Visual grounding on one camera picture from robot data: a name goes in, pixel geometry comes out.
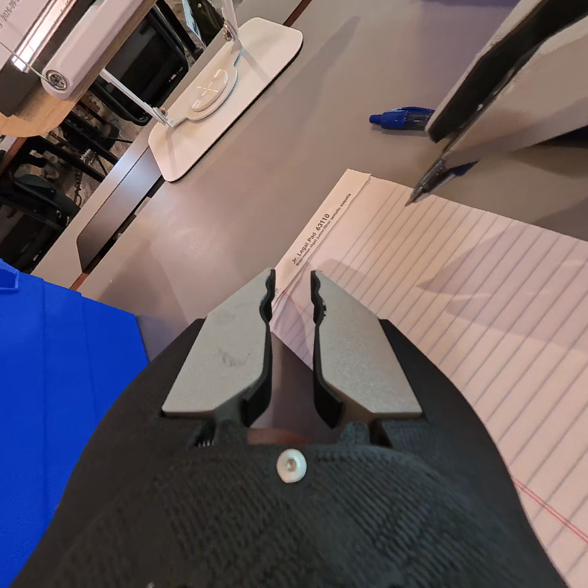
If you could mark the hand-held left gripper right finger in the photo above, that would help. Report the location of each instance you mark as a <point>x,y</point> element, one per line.
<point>363,363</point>

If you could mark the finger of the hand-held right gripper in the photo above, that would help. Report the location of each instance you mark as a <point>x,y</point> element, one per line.
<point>542,105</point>
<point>491,50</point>

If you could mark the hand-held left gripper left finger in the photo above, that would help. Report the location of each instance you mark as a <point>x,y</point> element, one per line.
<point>220,363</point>

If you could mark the white legal pad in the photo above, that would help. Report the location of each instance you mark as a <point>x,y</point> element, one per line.
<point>459,298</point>

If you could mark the blue retractable pen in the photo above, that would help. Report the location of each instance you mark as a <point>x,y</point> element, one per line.
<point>429,183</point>
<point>395,118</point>

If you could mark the blue plastic bin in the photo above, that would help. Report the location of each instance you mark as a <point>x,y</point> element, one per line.
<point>55,390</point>

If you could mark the grey desk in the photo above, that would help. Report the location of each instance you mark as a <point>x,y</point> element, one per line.
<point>275,160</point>

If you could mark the black phone on table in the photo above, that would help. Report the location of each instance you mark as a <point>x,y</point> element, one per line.
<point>115,216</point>

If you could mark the white document stand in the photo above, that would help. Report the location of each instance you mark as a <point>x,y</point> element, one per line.
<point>257,59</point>

